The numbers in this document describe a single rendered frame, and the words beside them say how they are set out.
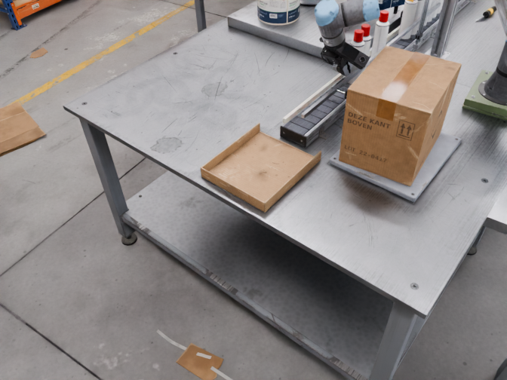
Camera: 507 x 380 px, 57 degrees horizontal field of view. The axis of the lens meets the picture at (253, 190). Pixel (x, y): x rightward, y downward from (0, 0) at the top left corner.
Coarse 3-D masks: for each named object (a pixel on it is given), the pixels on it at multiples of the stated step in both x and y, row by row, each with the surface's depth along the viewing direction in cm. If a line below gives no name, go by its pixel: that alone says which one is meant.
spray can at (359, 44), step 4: (356, 32) 166; (360, 32) 165; (356, 36) 166; (360, 36) 166; (352, 40) 170; (356, 40) 167; (360, 40) 167; (352, 44) 168; (356, 44) 168; (360, 44) 168; (356, 48) 168; (360, 48) 168; (352, 68) 174; (356, 68) 174; (360, 72) 176; (356, 76) 176; (352, 80) 177
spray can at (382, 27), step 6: (384, 12) 177; (384, 18) 177; (378, 24) 179; (384, 24) 178; (378, 30) 180; (384, 30) 180; (378, 36) 182; (384, 36) 181; (378, 42) 183; (384, 42) 183; (372, 48) 187; (378, 48) 185; (372, 54) 188
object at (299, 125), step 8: (432, 24) 216; (416, 32) 208; (400, 40) 203; (408, 40) 203; (400, 48) 198; (344, 88) 177; (336, 96) 174; (344, 96) 174; (312, 104) 170; (328, 104) 170; (336, 104) 170; (312, 112) 167; (320, 112) 167; (328, 112) 167; (296, 120) 164; (304, 120) 164; (312, 120) 164; (320, 120) 163; (288, 128) 161; (296, 128) 160; (304, 128) 160
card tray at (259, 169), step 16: (256, 128) 165; (240, 144) 161; (256, 144) 162; (272, 144) 162; (224, 160) 157; (240, 160) 156; (256, 160) 156; (272, 160) 156; (288, 160) 156; (304, 160) 156; (320, 160) 156; (208, 176) 149; (224, 176) 151; (240, 176) 151; (256, 176) 150; (272, 176) 150; (288, 176) 150; (240, 192) 142; (256, 192) 145; (272, 192) 145
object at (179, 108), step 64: (192, 64) 204; (256, 64) 202; (320, 64) 200; (128, 128) 172; (192, 128) 170; (448, 128) 166; (320, 192) 145; (384, 192) 144; (448, 192) 143; (320, 256) 129; (384, 256) 127; (448, 256) 126
